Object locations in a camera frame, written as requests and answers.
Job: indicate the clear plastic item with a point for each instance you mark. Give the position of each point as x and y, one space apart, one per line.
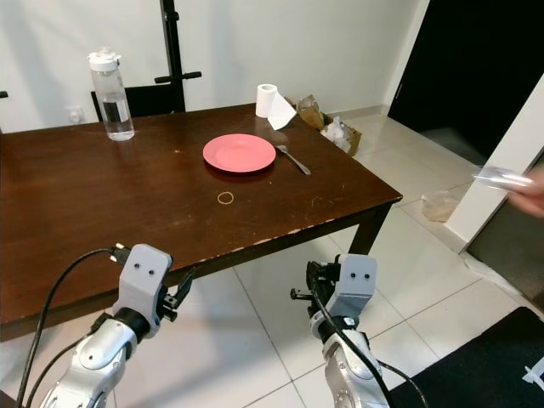
500 177

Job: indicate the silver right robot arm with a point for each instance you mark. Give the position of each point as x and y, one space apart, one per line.
348 367

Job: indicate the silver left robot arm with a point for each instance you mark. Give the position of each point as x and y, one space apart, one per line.
95 365

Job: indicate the person's bare hand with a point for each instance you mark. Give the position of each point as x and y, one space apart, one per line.
532 192

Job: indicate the dark wooden table leg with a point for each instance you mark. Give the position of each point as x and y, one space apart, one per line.
369 231

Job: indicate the tan rubber band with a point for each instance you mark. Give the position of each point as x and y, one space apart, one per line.
219 198

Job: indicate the silver metal fork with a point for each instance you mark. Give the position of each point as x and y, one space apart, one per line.
294 160

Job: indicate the clear plastic bag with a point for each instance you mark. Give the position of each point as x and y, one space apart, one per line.
440 206

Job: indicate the cardboard box with white plastic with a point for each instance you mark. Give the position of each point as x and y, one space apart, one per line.
342 134

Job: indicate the red round plate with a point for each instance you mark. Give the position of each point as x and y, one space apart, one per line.
239 153

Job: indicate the brown paper bag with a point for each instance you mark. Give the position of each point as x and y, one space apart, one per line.
308 111

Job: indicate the black floor mat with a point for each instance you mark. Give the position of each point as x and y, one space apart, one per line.
476 365

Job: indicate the white paper roll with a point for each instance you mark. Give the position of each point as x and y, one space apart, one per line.
269 103

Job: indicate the white cabinet panel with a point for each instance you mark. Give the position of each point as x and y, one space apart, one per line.
497 195

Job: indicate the black chair backrest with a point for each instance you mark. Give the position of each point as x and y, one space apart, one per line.
151 99

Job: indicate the clear water bottle white cap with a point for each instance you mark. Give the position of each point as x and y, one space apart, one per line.
111 98

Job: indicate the white tape mark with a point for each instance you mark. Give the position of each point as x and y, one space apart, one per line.
535 372

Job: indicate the black metal stand pole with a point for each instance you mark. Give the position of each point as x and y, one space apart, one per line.
174 47

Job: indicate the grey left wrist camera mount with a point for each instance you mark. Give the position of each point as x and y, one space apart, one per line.
146 276

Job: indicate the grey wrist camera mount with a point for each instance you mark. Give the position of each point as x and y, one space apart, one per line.
146 276
357 285

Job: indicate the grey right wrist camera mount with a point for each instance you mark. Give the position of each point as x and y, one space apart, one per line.
357 285

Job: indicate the white wall socket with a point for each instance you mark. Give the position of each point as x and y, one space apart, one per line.
75 114

